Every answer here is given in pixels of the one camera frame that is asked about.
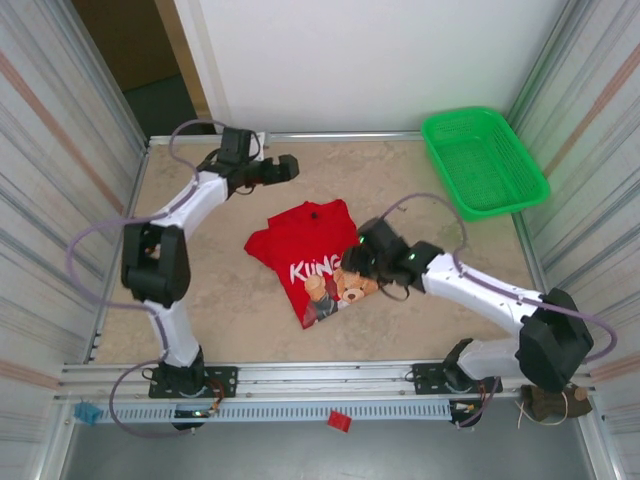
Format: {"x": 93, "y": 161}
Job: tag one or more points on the tan wooden door jamb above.
{"x": 185, "y": 60}

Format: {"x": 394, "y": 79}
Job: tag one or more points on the thin aluminium edge rail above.
{"x": 531, "y": 252}
{"x": 96, "y": 335}
{"x": 325, "y": 135}

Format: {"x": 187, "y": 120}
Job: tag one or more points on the brown wooden board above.
{"x": 130, "y": 40}

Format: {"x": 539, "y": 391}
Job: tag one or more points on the small red plastic block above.
{"x": 340, "y": 421}

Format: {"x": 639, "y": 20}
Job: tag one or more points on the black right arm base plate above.
{"x": 425, "y": 377}

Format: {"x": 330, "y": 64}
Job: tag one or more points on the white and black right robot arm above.
{"x": 550, "y": 340}

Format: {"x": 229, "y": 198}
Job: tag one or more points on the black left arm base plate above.
{"x": 225, "y": 380}

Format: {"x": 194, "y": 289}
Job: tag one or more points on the green plastic basket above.
{"x": 480, "y": 165}

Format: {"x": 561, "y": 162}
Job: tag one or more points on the red t-shirt with bear print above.
{"x": 300, "y": 240}

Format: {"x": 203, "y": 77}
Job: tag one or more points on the wide aluminium extrusion rail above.
{"x": 325, "y": 375}

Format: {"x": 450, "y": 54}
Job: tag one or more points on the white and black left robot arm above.
{"x": 157, "y": 265}

